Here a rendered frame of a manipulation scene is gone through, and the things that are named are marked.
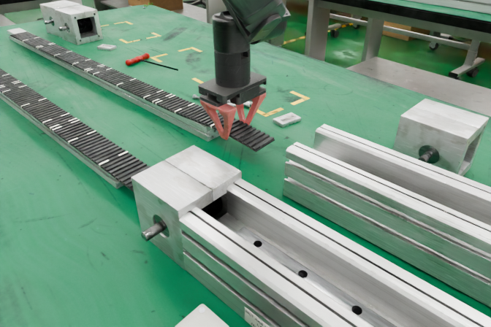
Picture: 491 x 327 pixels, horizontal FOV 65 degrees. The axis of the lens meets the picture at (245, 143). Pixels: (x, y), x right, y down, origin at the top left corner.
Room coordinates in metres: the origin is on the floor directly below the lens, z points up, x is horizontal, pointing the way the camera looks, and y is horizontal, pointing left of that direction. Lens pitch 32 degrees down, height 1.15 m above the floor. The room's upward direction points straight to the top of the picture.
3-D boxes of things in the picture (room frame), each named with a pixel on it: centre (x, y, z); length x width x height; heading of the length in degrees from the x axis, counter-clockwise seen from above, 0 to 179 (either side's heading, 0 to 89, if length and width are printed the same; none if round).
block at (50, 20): (1.33, 0.63, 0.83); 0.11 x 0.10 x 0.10; 141
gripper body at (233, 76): (0.59, 0.02, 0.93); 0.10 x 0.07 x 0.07; 137
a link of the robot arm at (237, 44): (0.59, 0.02, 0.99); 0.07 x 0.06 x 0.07; 134
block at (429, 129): (0.52, -0.30, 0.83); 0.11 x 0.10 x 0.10; 135
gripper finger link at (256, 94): (0.60, 0.01, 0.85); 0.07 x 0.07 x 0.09; 47
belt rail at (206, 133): (0.95, 0.41, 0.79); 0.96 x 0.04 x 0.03; 47
